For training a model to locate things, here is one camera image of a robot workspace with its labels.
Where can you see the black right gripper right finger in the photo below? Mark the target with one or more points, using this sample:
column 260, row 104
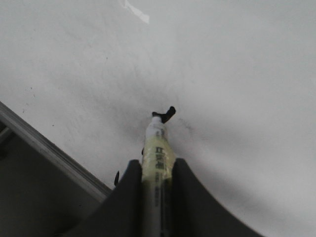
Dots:
column 189, row 210

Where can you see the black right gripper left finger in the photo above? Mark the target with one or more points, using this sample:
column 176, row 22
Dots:
column 119, row 215

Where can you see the white whiteboard marker pen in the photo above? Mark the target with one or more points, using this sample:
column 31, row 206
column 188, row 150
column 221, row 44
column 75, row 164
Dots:
column 157, row 164

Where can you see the white whiteboard with metal frame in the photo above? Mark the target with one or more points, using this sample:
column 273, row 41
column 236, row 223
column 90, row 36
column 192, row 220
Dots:
column 241, row 74

